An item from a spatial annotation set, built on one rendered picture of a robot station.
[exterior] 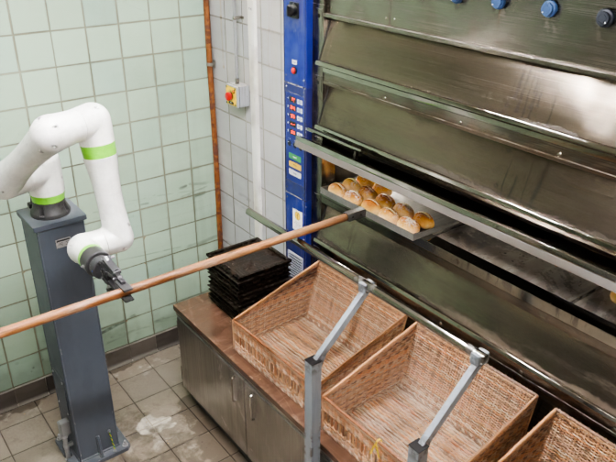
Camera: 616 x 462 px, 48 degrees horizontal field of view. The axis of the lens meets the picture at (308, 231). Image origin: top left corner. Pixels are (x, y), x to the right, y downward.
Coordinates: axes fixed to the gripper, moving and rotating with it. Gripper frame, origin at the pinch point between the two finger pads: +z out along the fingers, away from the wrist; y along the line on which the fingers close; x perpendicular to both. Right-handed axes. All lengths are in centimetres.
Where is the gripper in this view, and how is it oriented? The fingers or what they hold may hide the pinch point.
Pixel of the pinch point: (125, 291)
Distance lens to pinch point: 224.3
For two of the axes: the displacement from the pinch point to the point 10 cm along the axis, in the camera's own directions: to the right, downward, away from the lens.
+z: 6.1, 3.6, -7.1
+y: -0.1, 8.9, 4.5
